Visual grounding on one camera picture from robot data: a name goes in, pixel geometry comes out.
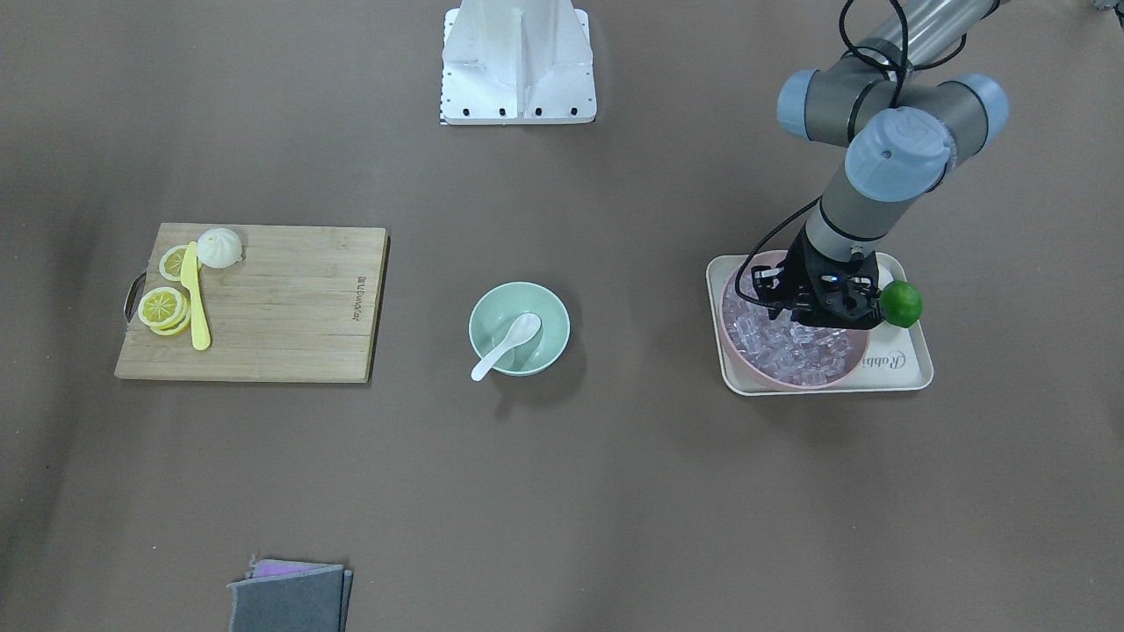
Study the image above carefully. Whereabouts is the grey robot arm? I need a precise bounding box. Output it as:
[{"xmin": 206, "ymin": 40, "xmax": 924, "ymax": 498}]
[{"xmin": 734, "ymin": 1, "xmax": 1009, "ymax": 329}]

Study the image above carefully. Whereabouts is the bamboo cutting board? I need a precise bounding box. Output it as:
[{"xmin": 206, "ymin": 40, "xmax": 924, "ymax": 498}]
[{"xmin": 115, "ymin": 225, "xmax": 389, "ymax": 383}]

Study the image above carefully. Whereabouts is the white ceramic spoon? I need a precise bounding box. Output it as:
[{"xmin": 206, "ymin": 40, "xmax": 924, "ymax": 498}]
[{"xmin": 470, "ymin": 312, "xmax": 542, "ymax": 383}]

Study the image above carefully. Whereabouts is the purple cloth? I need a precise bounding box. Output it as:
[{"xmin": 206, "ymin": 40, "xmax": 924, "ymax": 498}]
[{"xmin": 246, "ymin": 557, "xmax": 332, "ymax": 579}]

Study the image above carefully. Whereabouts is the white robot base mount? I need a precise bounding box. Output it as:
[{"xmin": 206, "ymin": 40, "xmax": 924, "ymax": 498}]
[{"xmin": 439, "ymin": 1, "xmax": 598, "ymax": 126}]

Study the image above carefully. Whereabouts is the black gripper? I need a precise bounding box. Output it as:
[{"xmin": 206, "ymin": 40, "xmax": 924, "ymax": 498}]
[{"xmin": 752, "ymin": 231, "xmax": 886, "ymax": 329}]

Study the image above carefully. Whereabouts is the metal board handle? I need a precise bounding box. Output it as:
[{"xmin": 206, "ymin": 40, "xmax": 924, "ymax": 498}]
[{"xmin": 123, "ymin": 272, "xmax": 148, "ymax": 327}]

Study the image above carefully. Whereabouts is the lemon slice upper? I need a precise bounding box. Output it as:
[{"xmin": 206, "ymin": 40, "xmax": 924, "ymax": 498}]
[{"xmin": 158, "ymin": 244, "xmax": 188, "ymax": 283}]

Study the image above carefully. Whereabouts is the green lime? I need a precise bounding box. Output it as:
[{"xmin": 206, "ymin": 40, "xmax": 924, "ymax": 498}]
[{"xmin": 879, "ymin": 279, "xmax": 924, "ymax": 329}]

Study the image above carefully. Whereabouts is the lemon slice stack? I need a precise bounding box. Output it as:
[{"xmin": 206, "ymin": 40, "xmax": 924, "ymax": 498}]
[{"xmin": 137, "ymin": 287, "xmax": 191, "ymax": 337}]

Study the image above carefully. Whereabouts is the yellow plastic knife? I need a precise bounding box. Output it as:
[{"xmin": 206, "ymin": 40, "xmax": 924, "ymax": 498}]
[{"xmin": 180, "ymin": 241, "xmax": 212, "ymax": 351}]

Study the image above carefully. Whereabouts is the white steamed bun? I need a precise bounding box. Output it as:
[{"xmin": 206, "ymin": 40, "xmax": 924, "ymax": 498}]
[{"xmin": 196, "ymin": 227, "xmax": 244, "ymax": 269}]

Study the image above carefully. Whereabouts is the grey folded cloth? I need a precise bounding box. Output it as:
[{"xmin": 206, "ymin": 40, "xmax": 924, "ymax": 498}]
[{"xmin": 228, "ymin": 565, "xmax": 353, "ymax": 631}]

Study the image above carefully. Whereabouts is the white serving tray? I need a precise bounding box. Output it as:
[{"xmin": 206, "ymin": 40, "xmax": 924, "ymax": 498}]
[{"xmin": 705, "ymin": 255, "xmax": 933, "ymax": 397}]

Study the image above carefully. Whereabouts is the pink bowl of ice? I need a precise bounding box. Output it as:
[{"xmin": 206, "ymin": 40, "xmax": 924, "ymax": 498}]
[{"xmin": 716, "ymin": 251, "xmax": 870, "ymax": 391}]

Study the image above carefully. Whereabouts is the mint green bowl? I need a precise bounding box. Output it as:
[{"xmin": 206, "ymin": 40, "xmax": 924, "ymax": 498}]
[{"xmin": 466, "ymin": 281, "xmax": 573, "ymax": 377}]

